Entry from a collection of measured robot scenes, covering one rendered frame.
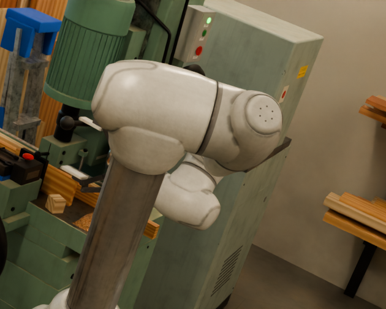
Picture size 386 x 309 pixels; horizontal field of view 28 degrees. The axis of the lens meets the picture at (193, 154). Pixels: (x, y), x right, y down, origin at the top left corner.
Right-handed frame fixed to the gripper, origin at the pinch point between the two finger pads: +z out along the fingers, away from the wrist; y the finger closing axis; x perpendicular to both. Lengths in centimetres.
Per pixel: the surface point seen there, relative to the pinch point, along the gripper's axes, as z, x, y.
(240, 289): -10, -203, -88
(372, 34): -9, -248, 57
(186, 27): 1, -39, 36
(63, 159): 10.4, -15.4, -10.3
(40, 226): 2.8, -2.5, -25.6
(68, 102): 10.6, -7.2, 7.2
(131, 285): -8, -54, -50
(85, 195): 0.8, -17.2, -17.1
